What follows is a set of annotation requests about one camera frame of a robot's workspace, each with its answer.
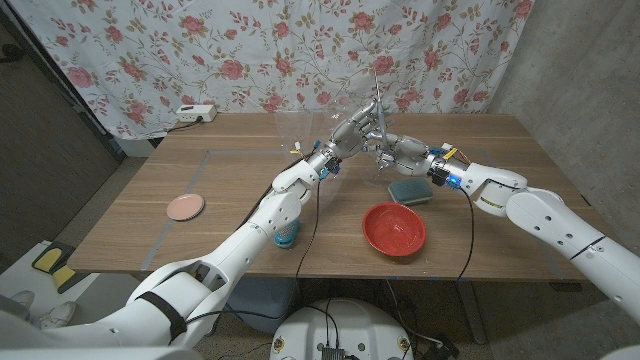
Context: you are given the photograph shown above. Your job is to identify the white sneaker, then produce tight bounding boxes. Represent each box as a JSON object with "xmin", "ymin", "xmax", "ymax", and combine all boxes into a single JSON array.
[
  {"xmin": 37, "ymin": 301, "xmax": 77, "ymax": 330},
  {"xmin": 8, "ymin": 289, "xmax": 37, "ymax": 310}
]

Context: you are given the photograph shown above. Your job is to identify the red round tray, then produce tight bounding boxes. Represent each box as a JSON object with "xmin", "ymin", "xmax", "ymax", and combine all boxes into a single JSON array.
[{"xmin": 361, "ymin": 201, "xmax": 428, "ymax": 258}]

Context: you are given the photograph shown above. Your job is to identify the floral print curtain backdrop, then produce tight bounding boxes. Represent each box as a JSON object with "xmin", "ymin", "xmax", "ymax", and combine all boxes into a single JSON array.
[{"xmin": 9, "ymin": 0, "xmax": 536, "ymax": 140}]

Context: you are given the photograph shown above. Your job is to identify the black power strip cable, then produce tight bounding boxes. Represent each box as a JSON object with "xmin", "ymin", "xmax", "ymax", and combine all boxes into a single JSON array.
[{"xmin": 167, "ymin": 117, "xmax": 204, "ymax": 134}]

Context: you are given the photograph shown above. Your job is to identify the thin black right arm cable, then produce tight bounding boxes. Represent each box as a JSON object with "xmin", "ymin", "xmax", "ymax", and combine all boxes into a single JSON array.
[{"xmin": 454, "ymin": 187, "xmax": 476, "ymax": 282}]

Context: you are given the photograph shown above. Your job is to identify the white robot torso base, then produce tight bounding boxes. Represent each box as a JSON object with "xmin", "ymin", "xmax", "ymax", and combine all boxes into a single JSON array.
[{"xmin": 269, "ymin": 298, "xmax": 415, "ymax": 360}]

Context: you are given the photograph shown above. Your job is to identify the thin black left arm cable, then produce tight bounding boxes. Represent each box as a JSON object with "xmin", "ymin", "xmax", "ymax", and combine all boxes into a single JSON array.
[{"xmin": 184, "ymin": 180, "xmax": 321, "ymax": 324}]

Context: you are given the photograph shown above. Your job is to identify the white floor platform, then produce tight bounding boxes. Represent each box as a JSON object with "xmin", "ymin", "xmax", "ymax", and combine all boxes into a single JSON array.
[{"xmin": 0, "ymin": 239, "xmax": 141, "ymax": 321}]

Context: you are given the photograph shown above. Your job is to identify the white floor cable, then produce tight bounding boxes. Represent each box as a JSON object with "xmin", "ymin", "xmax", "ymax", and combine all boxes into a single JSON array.
[{"xmin": 384, "ymin": 279, "xmax": 444, "ymax": 346}]

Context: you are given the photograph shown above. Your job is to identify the black yellow foot pedal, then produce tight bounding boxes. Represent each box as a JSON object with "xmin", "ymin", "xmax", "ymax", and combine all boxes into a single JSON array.
[
  {"xmin": 49, "ymin": 264, "xmax": 94, "ymax": 295},
  {"xmin": 30, "ymin": 241, "xmax": 76, "ymax": 274}
]

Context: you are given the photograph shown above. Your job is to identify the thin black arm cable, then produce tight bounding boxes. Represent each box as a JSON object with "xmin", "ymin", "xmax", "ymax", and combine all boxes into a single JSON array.
[
  {"xmin": 454, "ymin": 187, "xmax": 476, "ymax": 282},
  {"xmin": 184, "ymin": 180, "xmax": 321, "ymax": 324}
]

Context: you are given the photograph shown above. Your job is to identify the black torso cable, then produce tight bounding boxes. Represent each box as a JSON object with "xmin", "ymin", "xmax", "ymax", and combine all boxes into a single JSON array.
[{"xmin": 304, "ymin": 298, "xmax": 341, "ymax": 349}]

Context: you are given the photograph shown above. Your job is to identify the grey blue chair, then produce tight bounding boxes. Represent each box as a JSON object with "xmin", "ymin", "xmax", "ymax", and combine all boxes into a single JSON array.
[{"xmin": 219, "ymin": 276, "xmax": 301, "ymax": 334}]

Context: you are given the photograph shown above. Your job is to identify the black power adapter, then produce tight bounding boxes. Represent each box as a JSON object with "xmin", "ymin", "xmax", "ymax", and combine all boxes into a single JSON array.
[{"xmin": 424, "ymin": 335, "xmax": 460, "ymax": 360}]

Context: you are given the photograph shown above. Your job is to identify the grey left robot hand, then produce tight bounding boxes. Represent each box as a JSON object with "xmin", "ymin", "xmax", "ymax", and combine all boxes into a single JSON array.
[{"xmin": 328, "ymin": 101, "xmax": 392, "ymax": 161}]

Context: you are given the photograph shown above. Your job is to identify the clear cling film sheet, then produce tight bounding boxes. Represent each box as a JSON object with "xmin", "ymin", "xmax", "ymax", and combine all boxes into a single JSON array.
[{"xmin": 273, "ymin": 99, "xmax": 401, "ymax": 211}]

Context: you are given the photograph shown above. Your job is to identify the white power strip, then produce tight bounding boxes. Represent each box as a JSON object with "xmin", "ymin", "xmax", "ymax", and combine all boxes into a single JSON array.
[{"xmin": 174, "ymin": 103, "xmax": 218, "ymax": 124}]

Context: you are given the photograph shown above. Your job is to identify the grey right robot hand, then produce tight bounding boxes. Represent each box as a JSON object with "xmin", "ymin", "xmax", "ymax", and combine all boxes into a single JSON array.
[{"xmin": 367, "ymin": 131, "xmax": 437, "ymax": 178}]

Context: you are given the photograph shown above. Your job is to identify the grey table leg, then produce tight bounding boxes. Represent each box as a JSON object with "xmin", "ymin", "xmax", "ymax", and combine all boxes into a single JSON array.
[{"xmin": 457, "ymin": 280, "xmax": 487, "ymax": 345}]

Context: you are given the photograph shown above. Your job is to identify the teal sponge block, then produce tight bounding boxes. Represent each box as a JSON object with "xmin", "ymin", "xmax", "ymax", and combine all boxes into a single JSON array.
[{"xmin": 387, "ymin": 177, "xmax": 434, "ymax": 207}]

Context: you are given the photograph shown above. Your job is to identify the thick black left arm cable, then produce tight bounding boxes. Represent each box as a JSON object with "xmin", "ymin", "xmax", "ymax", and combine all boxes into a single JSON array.
[{"xmin": 238, "ymin": 158, "xmax": 307, "ymax": 229}]

